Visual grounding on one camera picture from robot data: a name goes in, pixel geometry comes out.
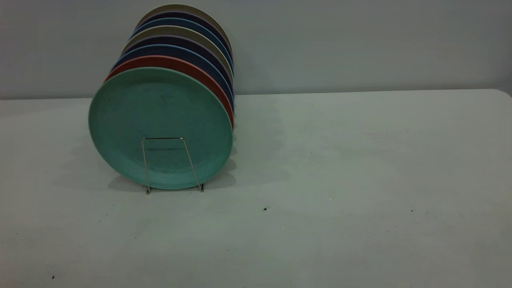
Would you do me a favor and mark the green round plate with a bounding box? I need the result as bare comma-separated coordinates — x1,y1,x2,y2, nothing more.
88,66,233,190

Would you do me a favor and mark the pink round plate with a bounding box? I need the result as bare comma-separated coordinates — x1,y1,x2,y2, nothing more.
105,55,234,129

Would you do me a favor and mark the beige round plate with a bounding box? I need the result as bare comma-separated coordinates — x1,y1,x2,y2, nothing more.
122,25,234,80
137,4,234,50

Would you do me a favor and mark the teal blue round plate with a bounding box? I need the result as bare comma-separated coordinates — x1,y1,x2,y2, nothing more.
132,17,234,74

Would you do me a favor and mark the metal wire plate rack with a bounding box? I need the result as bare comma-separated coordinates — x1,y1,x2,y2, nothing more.
141,137,204,194

